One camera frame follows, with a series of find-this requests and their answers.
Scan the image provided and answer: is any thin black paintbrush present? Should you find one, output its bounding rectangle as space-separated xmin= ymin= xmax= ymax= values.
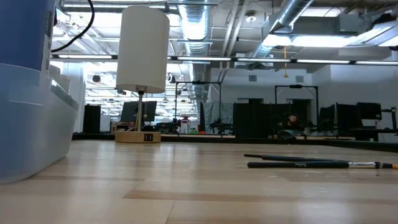
xmin=244 ymin=152 xmax=343 ymax=159

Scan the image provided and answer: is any black paintbrush orange tip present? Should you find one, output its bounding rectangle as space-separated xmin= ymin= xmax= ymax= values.
xmin=262 ymin=155 xmax=354 ymax=162

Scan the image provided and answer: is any black paintbrush silver ferrule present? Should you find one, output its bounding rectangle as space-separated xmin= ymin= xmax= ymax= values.
xmin=247 ymin=161 xmax=398 ymax=170

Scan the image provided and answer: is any grey tarp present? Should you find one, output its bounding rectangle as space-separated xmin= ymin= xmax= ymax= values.
xmin=203 ymin=101 xmax=234 ymax=134

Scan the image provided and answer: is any black computer monitor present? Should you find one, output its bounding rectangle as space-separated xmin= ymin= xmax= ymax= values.
xmin=318 ymin=104 xmax=336 ymax=131
xmin=356 ymin=101 xmax=382 ymax=121
xmin=335 ymin=103 xmax=358 ymax=130
xmin=119 ymin=100 xmax=158 ymax=123

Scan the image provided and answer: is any dark partition panel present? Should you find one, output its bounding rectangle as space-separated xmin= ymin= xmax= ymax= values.
xmin=233 ymin=102 xmax=312 ymax=139

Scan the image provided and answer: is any white shade wooden table lamp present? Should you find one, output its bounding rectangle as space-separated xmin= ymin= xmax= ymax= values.
xmin=114 ymin=5 xmax=170 ymax=144

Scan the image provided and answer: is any person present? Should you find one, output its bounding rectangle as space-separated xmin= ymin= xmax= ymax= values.
xmin=285 ymin=113 xmax=300 ymax=131

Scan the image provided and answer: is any black cabinet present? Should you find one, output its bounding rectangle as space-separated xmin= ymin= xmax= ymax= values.
xmin=83 ymin=103 xmax=102 ymax=134

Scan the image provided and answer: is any round ceiling sensor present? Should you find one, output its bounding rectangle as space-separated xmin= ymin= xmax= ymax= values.
xmin=244 ymin=10 xmax=257 ymax=24

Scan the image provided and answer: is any long linear ceiling light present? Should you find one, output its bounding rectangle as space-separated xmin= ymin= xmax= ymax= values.
xmin=51 ymin=52 xmax=398 ymax=66

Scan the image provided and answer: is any clear plastic storage bin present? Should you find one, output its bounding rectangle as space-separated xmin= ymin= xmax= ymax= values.
xmin=0 ymin=63 xmax=80 ymax=185

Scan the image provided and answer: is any black office desk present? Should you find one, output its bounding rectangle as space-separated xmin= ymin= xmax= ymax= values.
xmin=348 ymin=127 xmax=398 ymax=142

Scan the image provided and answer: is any black gantry frame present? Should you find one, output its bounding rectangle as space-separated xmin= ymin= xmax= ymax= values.
xmin=175 ymin=80 xmax=222 ymax=135
xmin=274 ymin=84 xmax=320 ymax=135

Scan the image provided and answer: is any ribbed silver air duct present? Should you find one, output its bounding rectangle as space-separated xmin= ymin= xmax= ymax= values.
xmin=178 ymin=0 xmax=213 ymax=105

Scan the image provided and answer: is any yellow hanging cord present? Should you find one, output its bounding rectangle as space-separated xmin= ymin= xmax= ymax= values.
xmin=282 ymin=45 xmax=289 ymax=78

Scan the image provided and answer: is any large silver air duct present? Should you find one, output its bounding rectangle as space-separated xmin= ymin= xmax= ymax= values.
xmin=248 ymin=0 xmax=315 ymax=60

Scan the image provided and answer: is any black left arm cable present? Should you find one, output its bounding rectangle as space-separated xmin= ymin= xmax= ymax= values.
xmin=50 ymin=0 xmax=96 ymax=54

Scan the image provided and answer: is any black aluminium rig frame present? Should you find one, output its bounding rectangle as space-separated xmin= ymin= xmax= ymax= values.
xmin=70 ymin=133 xmax=398 ymax=153

